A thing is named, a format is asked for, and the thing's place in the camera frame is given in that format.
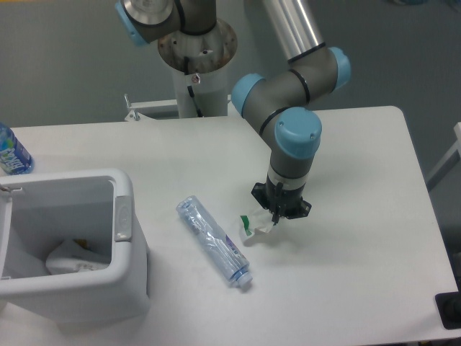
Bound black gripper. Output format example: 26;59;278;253
251;177;312;226

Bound crushed clear plastic bottle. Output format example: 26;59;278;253
176;195;253;289

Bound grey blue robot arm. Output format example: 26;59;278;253
115;1;351;223

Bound white plastic trash can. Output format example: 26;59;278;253
1;169;150;323

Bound black table clamp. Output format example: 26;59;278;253
435;291;460;330

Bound blue labelled water bottle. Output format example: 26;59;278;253
1;123;34;175

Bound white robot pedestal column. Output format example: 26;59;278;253
158;19;238;118

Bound white metal base frame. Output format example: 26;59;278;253
123;93;238;122

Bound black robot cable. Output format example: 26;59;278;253
183;56;203;118

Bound white frame at right edge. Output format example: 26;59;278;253
426;122;460;191

